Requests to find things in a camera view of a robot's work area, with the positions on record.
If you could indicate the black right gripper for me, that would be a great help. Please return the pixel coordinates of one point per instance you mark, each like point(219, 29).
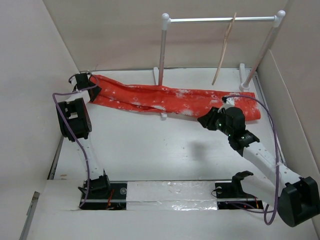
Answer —
point(207, 120)

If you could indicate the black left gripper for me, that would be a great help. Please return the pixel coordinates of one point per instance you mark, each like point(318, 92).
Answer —
point(96, 91)

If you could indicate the orange white tie-dye trousers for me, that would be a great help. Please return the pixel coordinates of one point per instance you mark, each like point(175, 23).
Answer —
point(156, 98)

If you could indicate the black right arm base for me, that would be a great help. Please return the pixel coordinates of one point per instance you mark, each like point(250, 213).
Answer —
point(230, 195)

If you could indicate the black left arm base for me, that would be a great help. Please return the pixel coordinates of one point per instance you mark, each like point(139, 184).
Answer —
point(114, 199)

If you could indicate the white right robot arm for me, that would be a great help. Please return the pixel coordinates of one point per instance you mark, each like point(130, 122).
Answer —
point(296, 199)

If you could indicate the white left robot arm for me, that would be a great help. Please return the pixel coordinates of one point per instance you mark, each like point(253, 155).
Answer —
point(75, 125)

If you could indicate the beige plastic hanger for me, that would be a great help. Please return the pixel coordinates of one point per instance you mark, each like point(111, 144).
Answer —
point(224, 47)

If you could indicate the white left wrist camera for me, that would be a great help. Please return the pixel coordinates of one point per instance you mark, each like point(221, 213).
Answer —
point(72, 80)

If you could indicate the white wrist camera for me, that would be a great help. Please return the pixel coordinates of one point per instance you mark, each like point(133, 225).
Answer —
point(228, 102)
point(72, 80)

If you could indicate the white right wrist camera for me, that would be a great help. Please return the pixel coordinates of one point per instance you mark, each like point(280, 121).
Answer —
point(228, 102)

